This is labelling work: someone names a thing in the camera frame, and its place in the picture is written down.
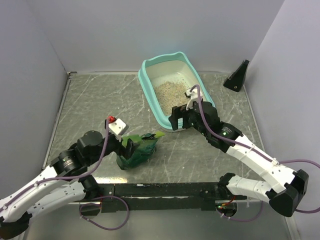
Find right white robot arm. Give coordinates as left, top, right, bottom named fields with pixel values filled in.
left=168, top=101, right=309, bottom=217

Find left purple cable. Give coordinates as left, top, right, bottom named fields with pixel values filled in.
left=0, top=119, right=131, bottom=230

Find cat litter in box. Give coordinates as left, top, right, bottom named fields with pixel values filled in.
left=152, top=77, right=191, bottom=116

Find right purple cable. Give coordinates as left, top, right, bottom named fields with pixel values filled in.
left=189, top=84, right=320, bottom=222

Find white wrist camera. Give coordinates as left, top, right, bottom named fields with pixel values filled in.
left=185, top=85, right=203, bottom=110
left=105, top=116, right=129, bottom=142

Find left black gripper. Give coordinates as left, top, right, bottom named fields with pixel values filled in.
left=87, top=131, right=140, bottom=165

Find purple cable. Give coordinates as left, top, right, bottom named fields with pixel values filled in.
left=0, top=119, right=131, bottom=230
left=189, top=84, right=320, bottom=222

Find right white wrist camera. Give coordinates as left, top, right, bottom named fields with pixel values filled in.
left=185, top=85, right=203, bottom=110

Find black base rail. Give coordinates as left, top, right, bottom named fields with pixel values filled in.
left=74, top=182, right=248, bottom=213

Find green cat litter bag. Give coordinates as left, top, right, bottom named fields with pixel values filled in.
left=116, top=131, right=165, bottom=170

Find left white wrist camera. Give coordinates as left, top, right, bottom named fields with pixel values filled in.
left=105, top=116, right=129, bottom=142

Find black bag clip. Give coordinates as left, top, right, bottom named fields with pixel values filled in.
left=141, top=133, right=157, bottom=140

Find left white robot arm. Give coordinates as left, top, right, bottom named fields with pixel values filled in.
left=0, top=130, right=138, bottom=240

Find black wedge stand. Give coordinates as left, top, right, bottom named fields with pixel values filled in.
left=223, top=59, right=250, bottom=93

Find teal litter box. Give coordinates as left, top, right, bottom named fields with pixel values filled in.
left=138, top=51, right=214, bottom=132

